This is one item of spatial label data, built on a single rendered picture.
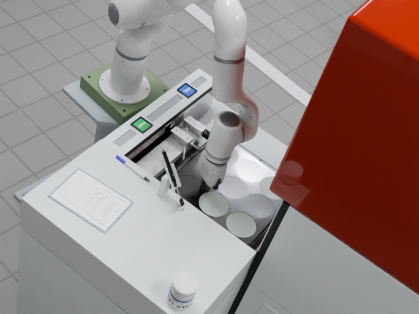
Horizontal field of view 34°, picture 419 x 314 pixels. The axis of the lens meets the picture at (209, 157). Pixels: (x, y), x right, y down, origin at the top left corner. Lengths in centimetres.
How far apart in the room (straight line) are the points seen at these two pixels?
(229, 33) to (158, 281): 71
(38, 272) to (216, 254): 60
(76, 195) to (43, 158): 138
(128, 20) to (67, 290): 88
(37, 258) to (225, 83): 82
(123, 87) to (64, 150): 106
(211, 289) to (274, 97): 229
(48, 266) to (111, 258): 31
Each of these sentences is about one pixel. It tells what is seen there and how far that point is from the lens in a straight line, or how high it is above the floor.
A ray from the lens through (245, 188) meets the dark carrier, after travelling 229.
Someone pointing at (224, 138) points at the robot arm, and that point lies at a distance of 200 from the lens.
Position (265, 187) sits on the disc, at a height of 90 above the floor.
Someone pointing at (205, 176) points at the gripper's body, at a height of 100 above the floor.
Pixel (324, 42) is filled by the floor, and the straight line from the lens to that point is 467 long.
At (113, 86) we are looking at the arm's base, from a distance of 250.
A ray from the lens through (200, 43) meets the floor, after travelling 429.
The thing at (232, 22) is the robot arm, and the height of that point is 153.
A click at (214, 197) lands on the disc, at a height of 90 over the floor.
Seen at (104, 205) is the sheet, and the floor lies 97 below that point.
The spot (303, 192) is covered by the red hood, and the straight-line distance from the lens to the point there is 180.
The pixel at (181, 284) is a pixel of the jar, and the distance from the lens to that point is 182.
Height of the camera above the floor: 258
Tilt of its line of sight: 46 degrees down
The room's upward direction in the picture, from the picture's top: 19 degrees clockwise
